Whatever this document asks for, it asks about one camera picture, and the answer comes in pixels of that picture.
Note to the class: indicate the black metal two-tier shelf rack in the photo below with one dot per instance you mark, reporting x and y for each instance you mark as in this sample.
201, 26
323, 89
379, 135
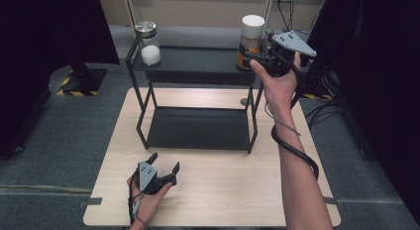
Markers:
198, 127

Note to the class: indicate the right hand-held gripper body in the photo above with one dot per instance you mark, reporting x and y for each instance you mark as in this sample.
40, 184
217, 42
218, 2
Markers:
290, 43

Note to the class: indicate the stand base with hazard tape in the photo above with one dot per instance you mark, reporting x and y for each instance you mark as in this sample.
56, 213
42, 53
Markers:
84, 86
313, 91

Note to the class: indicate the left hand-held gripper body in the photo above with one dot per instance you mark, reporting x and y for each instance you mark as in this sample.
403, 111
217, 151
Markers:
148, 177

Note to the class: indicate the amber jar with white lid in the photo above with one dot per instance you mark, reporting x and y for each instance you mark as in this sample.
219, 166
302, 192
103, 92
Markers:
252, 26

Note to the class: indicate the person's right hand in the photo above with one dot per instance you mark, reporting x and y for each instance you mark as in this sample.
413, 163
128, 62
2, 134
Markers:
280, 88

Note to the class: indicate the glass jar with silver lid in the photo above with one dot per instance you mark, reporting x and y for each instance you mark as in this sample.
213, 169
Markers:
150, 53

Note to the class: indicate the beige wooden frame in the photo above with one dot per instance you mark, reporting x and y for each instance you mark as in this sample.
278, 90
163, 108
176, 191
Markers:
198, 12

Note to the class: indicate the grey floor tape strip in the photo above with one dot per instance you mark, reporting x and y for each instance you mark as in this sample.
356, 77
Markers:
90, 202
335, 202

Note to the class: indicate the person's left hand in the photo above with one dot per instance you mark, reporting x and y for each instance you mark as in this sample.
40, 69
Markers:
147, 203

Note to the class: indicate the round grey table grommet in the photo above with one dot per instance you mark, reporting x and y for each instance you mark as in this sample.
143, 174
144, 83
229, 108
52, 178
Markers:
244, 101

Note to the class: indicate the dark curtain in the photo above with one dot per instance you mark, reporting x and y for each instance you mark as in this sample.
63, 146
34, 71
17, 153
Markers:
379, 74
39, 58

